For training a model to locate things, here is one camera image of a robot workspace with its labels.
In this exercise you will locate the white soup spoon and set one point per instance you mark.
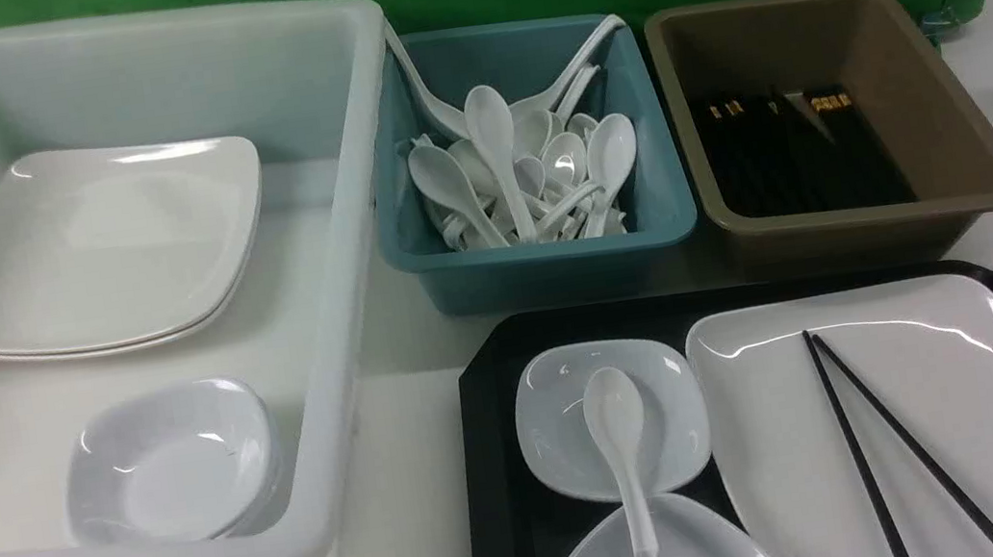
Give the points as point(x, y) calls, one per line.
point(614, 413)

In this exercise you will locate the black chopstick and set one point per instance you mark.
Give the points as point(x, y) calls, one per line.
point(886, 522)
point(958, 496)

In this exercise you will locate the large white square plate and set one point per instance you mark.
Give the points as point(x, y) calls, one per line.
point(924, 346)

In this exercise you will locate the white spoon left in bin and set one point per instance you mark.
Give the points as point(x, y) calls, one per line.
point(439, 177)

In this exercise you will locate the white spoon in bin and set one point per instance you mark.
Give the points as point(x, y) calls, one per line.
point(611, 154)
point(439, 177)

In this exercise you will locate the long white ladle left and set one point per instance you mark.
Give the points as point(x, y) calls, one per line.
point(448, 119)

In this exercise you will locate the long white ladle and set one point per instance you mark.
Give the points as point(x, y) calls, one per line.
point(448, 119)
point(551, 96)

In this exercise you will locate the white spoon upright centre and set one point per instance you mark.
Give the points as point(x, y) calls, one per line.
point(490, 127)

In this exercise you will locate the white spoon right in bin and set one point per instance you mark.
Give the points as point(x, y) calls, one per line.
point(611, 154)

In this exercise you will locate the long white ladle right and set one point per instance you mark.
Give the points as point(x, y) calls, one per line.
point(551, 96)

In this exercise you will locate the teal plastic bin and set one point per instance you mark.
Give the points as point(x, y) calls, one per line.
point(521, 58)

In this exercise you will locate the black serving tray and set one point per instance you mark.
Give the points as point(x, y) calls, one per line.
point(513, 514)

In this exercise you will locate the pile of black chopsticks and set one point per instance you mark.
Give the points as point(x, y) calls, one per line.
point(809, 152)

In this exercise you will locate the brown plastic bin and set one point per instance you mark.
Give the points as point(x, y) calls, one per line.
point(934, 130)

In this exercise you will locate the stacked white bowls in tub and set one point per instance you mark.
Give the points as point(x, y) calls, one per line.
point(191, 461)

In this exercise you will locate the large white plastic tub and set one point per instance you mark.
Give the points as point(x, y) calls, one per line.
point(302, 79)

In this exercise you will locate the stacked white plates in tub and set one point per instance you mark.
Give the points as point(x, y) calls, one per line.
point(103, 249)

